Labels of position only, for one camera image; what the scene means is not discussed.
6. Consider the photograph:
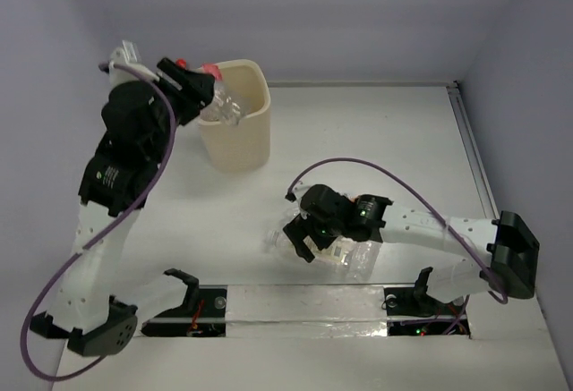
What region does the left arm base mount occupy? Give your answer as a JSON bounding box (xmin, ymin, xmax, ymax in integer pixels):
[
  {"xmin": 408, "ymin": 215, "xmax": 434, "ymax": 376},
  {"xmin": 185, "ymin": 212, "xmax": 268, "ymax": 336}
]
[{"xmin": 141, "ymin": 268, "xmax": 227, "ymax": 337}]

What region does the silver foil tape strip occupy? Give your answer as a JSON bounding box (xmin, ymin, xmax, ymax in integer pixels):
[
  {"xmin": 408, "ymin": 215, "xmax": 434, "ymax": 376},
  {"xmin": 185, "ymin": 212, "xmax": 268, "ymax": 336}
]
[{"xmin": 225, "ymin": 285, "xmax": 388, "ymax": 339}]

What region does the clear bottle red cap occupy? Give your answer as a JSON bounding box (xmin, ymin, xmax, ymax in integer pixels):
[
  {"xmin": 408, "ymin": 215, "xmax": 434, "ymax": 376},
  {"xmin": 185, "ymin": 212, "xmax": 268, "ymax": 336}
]
[{"xmin": 175, "ymin": 58, "xmax": 251, "ymax": 125}]

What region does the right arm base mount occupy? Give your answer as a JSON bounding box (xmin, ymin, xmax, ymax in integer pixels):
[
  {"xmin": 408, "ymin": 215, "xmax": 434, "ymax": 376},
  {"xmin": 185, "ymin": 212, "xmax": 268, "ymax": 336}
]
[{"xmin": 381, "ymin": 268, "xmax": 470, "ymax": 337}]

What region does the clear bottle blue label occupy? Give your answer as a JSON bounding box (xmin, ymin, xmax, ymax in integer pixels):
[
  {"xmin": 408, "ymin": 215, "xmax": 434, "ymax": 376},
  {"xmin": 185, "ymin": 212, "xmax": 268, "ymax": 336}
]
[{"xmin": 279, "ymin": 193, "xmax": 308, "ymax": 228}]

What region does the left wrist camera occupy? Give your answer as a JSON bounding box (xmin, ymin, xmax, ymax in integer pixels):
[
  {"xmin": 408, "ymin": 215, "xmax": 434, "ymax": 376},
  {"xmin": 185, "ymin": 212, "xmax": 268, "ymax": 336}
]
[{"xmin": 98, "ymin": 40, "xmax": 158, "ymax": 88}]

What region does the beige plastic waste bin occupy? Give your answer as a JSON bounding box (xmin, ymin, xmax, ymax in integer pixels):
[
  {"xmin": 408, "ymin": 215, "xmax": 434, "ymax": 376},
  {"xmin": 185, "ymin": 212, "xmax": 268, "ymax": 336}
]
[{"xmin": 197, "ymin": 59, "xmax": 271, "ymax": 173}]

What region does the crushed clear bottle white cap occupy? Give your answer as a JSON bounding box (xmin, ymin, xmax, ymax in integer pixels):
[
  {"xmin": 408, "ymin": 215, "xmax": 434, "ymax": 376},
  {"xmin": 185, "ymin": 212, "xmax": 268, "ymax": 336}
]
[{"xmin": 346, "ymin": 242, "xmax": 381, "ymax": 284}]

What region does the large bottle yellow label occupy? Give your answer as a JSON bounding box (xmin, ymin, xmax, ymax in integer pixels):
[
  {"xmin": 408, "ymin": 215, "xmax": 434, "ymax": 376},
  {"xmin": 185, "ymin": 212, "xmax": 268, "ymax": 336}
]
[{"xmin": 265, "ymin": 229, "xmax": 356, "ymax": 275}]

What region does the aluminium table edge rail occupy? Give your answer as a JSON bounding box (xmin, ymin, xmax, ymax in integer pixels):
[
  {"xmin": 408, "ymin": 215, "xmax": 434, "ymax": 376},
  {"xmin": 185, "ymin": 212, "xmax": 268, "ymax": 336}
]
[{"xmin": 446, "ymin": 82, "xmax": 499, "ymax": 218}]

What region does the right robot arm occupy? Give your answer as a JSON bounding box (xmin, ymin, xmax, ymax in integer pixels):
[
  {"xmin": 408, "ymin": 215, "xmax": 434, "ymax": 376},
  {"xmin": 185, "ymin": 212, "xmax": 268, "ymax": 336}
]
[{"xmin": 283, "ymin": 184, "xmax": 540, "ymax": 312}]

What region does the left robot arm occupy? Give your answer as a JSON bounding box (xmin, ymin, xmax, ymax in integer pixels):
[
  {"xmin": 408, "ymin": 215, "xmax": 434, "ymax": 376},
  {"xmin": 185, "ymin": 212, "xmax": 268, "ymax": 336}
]
[{"xmin": 27, "ymin": 59, "xmax": 218, "ymax": 358}]

